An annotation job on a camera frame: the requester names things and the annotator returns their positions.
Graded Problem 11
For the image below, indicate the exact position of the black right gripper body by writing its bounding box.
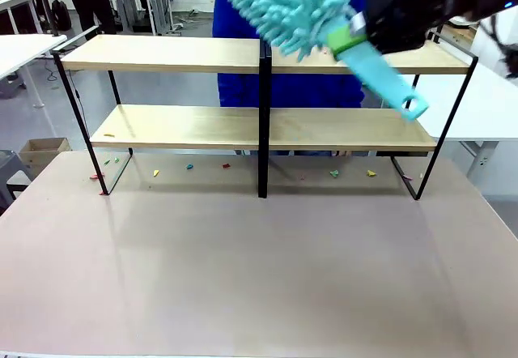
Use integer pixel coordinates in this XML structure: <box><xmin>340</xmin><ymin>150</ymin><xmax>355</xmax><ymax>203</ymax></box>
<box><xmin>365</xmin><ymin>0</ymin><xmax>443</xmax><ymax>56</ymax></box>

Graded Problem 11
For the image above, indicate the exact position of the teal microfibre duster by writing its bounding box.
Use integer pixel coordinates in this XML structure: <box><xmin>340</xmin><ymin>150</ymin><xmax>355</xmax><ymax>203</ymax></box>
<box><xmin>207</xmin><ymin>0</ymin><xmax>431</xmax><ymax>124</ymax></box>

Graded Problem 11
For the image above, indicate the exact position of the wooden desk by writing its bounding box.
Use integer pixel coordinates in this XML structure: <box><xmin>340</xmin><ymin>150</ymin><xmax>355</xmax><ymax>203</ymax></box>
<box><xmin>439</xmin><ymin>20</ymin><xmax>479</xmax><ymax>45</ymax></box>

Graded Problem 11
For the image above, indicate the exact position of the person in blue coat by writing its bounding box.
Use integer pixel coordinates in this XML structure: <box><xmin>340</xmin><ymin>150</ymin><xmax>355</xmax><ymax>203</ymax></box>
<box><xmin>211</xmin><ymin>0</ymin><xmax>367</xmax><ymax>110</ymax></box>

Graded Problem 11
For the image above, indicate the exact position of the black backpack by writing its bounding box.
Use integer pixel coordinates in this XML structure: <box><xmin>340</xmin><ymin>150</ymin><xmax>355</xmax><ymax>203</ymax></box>
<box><xmin>51</xmin><ymin>0</ymin><xmax>73</xmax><ymax>32</ymax></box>

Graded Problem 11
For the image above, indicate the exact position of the black stand pole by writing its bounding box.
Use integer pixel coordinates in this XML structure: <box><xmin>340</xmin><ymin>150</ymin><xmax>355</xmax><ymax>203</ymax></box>
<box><xmin>35</xmin><ymin>0</ymin><xmax>61</xmax><ymax>37</ymax></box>

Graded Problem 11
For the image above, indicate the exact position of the cardboard box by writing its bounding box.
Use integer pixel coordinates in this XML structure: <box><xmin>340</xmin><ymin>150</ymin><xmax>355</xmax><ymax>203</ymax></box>
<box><xmin>18</xmin><ymin>137</ymin><xmax>73</xmax><ymax>178</ymax></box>

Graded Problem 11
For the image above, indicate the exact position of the white side table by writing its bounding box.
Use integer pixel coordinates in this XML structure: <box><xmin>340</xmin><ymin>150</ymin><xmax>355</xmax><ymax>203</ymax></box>
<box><xmin>0</xmin><ymin>33</ymin><xmax>68</xmax><ymax>110</ymax></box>

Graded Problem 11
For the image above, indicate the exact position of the grey metal stool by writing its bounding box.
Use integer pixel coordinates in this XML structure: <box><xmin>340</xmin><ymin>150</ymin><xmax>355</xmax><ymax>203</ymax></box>
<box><xmin>0</xmin><ymin>149</ymin><xmax>35</xmax><ymax>214</ymax></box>

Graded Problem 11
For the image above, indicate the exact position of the wooden shelf unit black frame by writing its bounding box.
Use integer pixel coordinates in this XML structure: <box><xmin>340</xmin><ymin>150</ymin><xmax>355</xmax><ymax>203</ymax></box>
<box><xmin>261</xmin><ymin>29</ymin><xmax>481</xmax><ymax>202</ymax></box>
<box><xmin>51</xmin><ymin>25</ymin><xmax>266</xmax><ymax>199</ymax></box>

